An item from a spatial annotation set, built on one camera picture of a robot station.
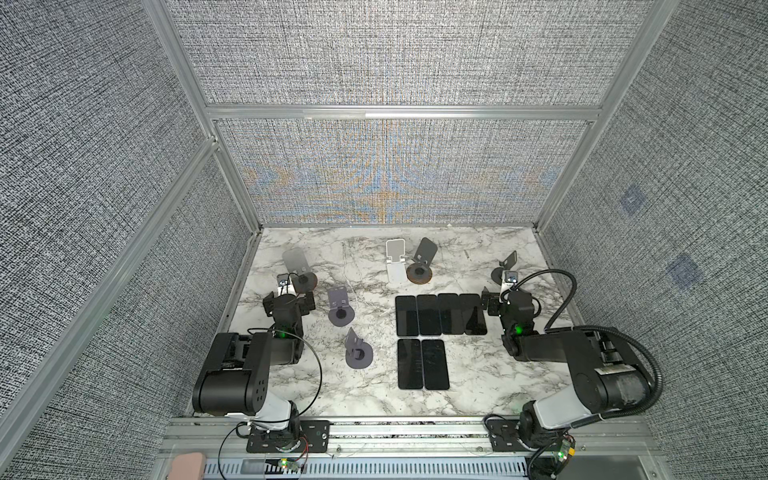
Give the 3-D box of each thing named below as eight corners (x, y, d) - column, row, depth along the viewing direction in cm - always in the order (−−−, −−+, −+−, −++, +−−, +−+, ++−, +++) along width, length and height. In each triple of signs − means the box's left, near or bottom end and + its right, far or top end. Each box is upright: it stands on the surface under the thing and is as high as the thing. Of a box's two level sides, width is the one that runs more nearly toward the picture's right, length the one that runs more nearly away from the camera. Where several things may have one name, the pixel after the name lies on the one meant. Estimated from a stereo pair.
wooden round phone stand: (407, 280, 106) (410, 255, 95) (419, 261, 111) (423, 236, 100) (424, 288, 104) (429, 264, 93) (436, 269, 109) (442, 244, 98)
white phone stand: (386, 282, 105) (386, 271, 100) (386, 250, 115) (386, 239, 110) (405, 282, 105) (406, 271, 100) (403, 250, 115) (404, 239, 110)
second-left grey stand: (328, 326, 95) (325, 315, 89) (332, 298, 101) (329, 286, 95) (353, 326, 95) (351, 315, 89) (355, 298, 101) (353, 286, 95)
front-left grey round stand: (337, 352, 89) (334, 342, 84) (353, 337, 92) (351, 327, 87) (358, 375, 85) (356, 366, 80) (374, 359, 88) (374, 350, 83)
